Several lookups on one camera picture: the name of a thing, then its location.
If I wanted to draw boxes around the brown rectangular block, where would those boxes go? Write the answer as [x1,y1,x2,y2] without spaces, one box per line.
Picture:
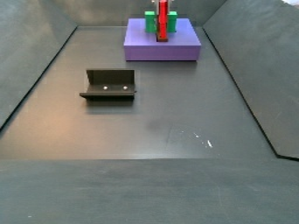
[156,33,168,42]

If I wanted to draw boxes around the red cylindrical peg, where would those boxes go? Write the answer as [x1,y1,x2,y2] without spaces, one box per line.
[157,0,166,36]

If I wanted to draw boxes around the purple board base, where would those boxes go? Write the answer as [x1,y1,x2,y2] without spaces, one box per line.
[124,18,201,61]

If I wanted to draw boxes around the green block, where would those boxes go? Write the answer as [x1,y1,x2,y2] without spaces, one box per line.
[166,11,177,33]
[144,11,156,33]

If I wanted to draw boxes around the green block right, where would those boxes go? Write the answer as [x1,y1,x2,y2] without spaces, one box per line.
[166,11,177,33]

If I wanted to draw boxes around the black angled bracket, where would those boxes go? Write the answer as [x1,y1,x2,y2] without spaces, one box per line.
[78,68,136,100]

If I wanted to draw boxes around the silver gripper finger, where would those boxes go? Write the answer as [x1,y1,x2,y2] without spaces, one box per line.
[166,0,173,11]
[150,0,158,15]

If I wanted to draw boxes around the green block left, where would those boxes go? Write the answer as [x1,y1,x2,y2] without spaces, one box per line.
[144,11,156,33]

